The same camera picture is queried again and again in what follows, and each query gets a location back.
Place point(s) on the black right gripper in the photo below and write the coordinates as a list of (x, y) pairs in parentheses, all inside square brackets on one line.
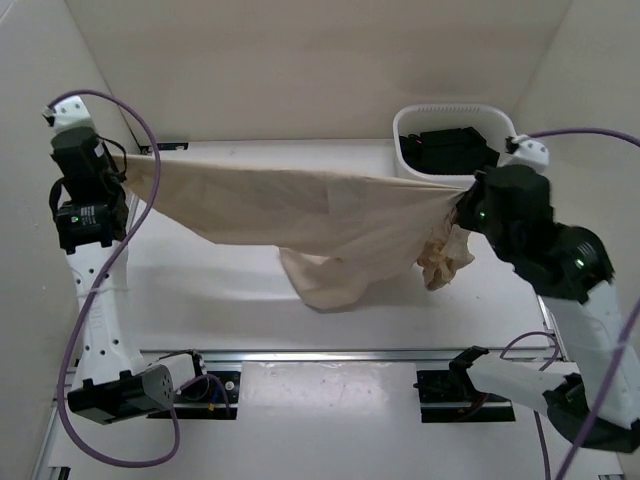
[(467, 201)]

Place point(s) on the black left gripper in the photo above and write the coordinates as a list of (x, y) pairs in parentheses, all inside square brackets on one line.
[(118, 178)]

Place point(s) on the beige trousers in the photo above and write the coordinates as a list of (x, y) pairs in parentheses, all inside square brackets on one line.
[(337, 233)]

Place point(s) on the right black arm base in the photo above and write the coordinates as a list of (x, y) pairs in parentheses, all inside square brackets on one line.
[(442, 403)]

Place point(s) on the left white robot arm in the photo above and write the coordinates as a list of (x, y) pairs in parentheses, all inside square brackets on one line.
[(113, 382)]

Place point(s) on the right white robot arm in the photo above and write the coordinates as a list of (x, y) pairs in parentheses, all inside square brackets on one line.
[(568, 267)]

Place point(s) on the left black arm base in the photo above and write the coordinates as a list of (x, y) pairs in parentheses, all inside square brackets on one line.
[(201, 393)]

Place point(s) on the folded black trousers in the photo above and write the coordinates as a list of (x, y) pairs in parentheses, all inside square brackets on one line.
[(458, 151)]

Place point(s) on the white plastic basket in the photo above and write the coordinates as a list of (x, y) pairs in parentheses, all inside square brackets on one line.
[(493, 124)]

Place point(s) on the white front cover board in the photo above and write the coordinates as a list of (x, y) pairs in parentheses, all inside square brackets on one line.
[(340, 421)]

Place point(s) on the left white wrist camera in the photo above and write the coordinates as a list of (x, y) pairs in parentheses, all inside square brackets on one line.
[(68, 114)]

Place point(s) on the aluminium table frame rail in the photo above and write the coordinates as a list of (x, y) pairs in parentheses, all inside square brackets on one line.
[(66, 380)]

